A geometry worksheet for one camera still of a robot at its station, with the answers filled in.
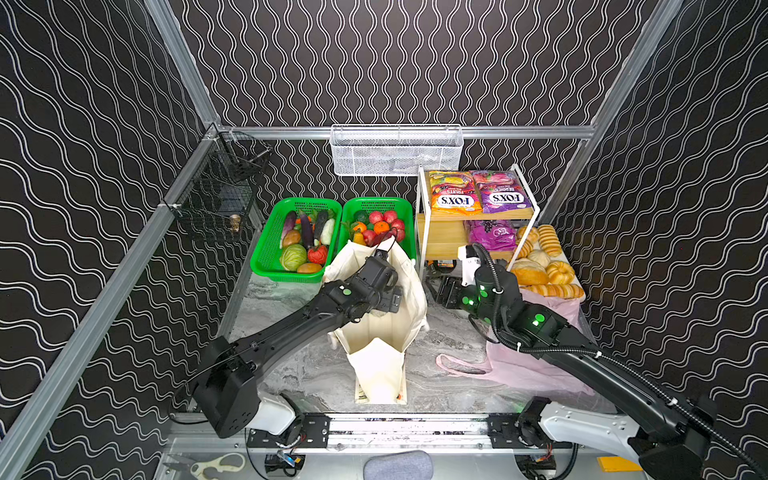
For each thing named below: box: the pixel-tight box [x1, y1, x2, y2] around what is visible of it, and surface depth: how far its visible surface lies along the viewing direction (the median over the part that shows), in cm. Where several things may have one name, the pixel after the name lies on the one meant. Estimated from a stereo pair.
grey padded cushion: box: [363, 450, 434, 480], surface depth 69 cm
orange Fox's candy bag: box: [429, 171, 482, 216], surface depth 80 cm
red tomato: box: [307, 245, 328, 265], surface depth 105 cm
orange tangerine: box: [374, 221, 390, 235], surface depth 115 cm
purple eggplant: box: [301, 214, 314, 249], surface depth 116 cm
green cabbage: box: [282, 244, 307, 272], surface depth 102 cm
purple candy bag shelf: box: [464, 220, 517, 252], surface depth 90 cm
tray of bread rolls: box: [511, 224, 585, 299], surface depth 102 cm
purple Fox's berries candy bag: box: [472, 170, 533, 214], surface depth 80 cm
